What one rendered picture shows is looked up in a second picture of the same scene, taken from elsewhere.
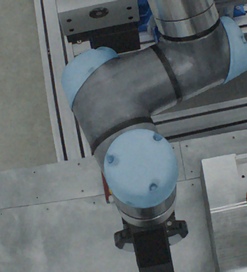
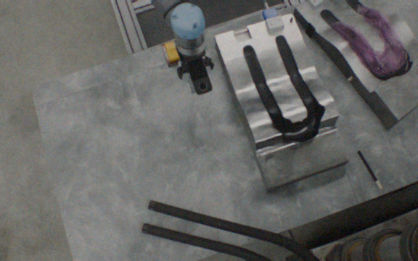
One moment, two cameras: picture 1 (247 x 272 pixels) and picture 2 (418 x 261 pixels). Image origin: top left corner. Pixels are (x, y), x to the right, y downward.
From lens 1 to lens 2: 0.46 m
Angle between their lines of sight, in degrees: 7
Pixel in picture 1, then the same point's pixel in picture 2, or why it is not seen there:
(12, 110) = (99, 48)
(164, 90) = not seen: outside the picture
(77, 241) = (156, 90)
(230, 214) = (235, 61)
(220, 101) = (221, 22)
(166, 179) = (199, 22)
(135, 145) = (183, 9)
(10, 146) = not seen: hidden behind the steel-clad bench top
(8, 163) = not seen: hidden behind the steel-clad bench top
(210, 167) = (220, 39)
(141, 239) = (191, 64)
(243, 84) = (234, 11)
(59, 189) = (142, 64)
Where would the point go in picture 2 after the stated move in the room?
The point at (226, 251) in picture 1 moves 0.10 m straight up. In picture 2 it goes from (236, 80) to (237, 67)
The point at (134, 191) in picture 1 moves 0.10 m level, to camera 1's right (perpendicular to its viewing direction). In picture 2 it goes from (186, 29) to (228, 15)
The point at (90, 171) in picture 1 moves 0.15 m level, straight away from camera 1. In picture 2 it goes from (157, 53) to (138, 18)
